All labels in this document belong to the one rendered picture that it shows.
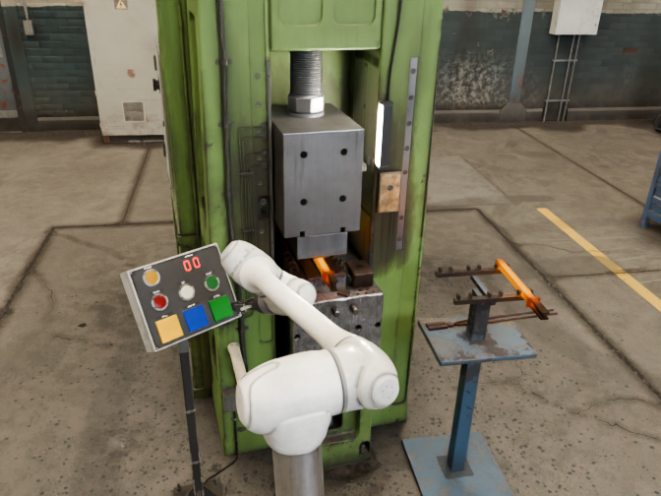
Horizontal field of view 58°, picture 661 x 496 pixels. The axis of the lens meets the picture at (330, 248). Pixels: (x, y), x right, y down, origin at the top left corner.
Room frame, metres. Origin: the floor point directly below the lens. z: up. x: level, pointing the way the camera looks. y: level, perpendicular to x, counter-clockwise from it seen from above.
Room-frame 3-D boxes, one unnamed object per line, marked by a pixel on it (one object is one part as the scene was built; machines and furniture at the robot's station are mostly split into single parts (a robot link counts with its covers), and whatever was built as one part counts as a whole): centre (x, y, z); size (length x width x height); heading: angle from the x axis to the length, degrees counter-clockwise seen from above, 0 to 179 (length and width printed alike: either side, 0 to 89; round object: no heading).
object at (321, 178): (2.29, 0.05, 1.37); 0.42 x 0.39 x 0.40; 17
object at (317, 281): (2.27, 0.09, 0.96); 0.42 x 0.20 x 0.09; 17
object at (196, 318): (1.73, 0.46, 1.01); 0.07 x 0.05 x 0.07; 132
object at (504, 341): (2.05, -0.60, 0.74); 0.40 x 0.30 x 0.02; 100
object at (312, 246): (2.27, 0.09, 1.13); 0.42 x 0.20 x 0.10; 17
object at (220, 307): (1.80, 0.38, 1.01); 0.07 x 0.05 x 0.07; 132
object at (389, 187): (2.29, -0.23, 1.27); 0.09 x 0.02 x 0.17; 107
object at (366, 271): (2.18, -0.12, 0.95); 0.12 x 0.08 x 0.06; 17
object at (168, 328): (1.66, 0.53, 1.01); 0.07 x 0.05 x 0.07; 132
